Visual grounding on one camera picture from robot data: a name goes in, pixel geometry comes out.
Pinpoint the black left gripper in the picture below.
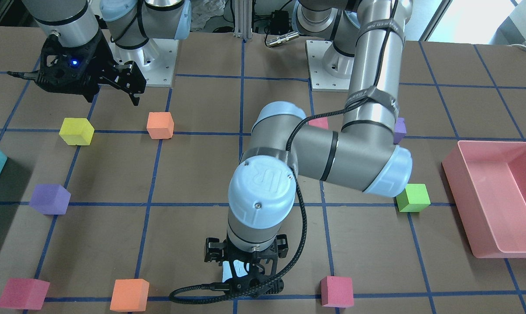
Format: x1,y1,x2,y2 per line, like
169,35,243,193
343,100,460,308
205,234,289,295

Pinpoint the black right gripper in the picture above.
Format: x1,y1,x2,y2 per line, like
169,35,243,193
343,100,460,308
34,31,146,106

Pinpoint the light blue block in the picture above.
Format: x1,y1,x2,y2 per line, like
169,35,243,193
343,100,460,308
222,260,249,282

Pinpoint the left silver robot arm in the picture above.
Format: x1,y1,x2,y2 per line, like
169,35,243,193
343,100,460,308
169,0,413,304

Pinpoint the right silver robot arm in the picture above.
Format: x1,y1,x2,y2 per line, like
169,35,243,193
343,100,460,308
9,0,192,106

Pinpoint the orange block inner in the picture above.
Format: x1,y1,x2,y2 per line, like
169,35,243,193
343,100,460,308
146,112,174,140

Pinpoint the yellow block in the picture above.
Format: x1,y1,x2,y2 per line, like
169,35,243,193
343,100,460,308
59,117,94,146

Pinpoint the pink block table edge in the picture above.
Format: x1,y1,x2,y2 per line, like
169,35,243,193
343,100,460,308
320,276,355,308

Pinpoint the orange block table edge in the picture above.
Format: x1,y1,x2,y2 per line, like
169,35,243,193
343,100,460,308
109,279,150,312

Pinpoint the far purple block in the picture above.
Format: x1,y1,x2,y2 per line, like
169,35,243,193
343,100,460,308
28,184,71,215

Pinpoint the pink block near base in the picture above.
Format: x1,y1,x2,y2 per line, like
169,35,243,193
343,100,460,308
307,117,329,130

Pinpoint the green block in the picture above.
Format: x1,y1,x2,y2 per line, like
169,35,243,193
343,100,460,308
395,184,431,212

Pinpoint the purple block near pink tray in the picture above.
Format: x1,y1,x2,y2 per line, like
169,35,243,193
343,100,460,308
394,117,407,144

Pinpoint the far pink block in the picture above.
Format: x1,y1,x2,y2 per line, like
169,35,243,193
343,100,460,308
0,278,50,310

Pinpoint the pink plastic tray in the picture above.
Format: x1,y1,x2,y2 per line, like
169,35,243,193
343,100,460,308
442,140,526,258

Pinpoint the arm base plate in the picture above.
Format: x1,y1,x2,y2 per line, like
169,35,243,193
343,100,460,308
109,38,181,87
306,40,354,92

